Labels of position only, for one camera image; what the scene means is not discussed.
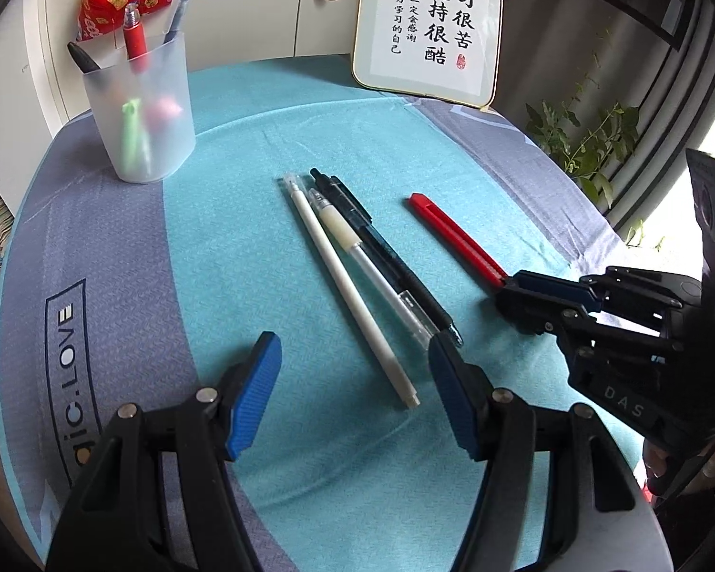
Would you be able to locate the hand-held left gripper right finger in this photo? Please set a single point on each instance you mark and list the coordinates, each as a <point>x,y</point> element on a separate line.
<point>453,393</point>

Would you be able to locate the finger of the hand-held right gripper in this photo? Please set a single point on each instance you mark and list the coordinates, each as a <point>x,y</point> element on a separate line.
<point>563,291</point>
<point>527,310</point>

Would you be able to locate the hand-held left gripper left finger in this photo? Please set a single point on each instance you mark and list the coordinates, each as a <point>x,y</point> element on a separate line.
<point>253,396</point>

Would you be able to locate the red slim pen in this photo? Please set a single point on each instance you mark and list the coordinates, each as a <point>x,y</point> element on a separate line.
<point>447,226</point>

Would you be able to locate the white slim pen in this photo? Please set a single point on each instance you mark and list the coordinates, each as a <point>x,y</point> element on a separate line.
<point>345,286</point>

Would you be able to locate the frosted translucent pen cup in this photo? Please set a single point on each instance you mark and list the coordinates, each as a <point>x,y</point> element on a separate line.
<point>140,143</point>

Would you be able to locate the green translucent pen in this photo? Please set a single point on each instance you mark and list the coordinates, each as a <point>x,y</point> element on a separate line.
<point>134,131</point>

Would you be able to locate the red and clear capped pen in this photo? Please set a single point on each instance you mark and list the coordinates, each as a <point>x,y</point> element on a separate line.
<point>136,41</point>

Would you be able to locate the blue clear pen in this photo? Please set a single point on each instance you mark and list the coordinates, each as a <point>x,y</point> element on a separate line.
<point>176,15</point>

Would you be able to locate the person's right hand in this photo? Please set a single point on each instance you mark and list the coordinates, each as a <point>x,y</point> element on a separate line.
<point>658,465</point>

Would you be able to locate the green leafy plant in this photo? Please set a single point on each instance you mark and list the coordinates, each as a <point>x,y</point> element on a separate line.
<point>590,137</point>

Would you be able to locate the clear pen with cream grip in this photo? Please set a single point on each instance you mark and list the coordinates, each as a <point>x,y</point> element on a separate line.
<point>339,232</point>

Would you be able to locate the black clip pen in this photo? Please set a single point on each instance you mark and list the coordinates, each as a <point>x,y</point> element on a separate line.
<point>357,208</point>

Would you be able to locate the grey vertical slats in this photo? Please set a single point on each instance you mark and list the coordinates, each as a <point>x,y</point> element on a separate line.
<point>685,89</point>

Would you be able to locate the white calligraphy plaque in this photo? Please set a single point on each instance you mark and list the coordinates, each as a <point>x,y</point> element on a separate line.
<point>429,24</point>

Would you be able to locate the black pen with orange barrel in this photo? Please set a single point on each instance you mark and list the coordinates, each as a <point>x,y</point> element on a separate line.
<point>83,56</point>

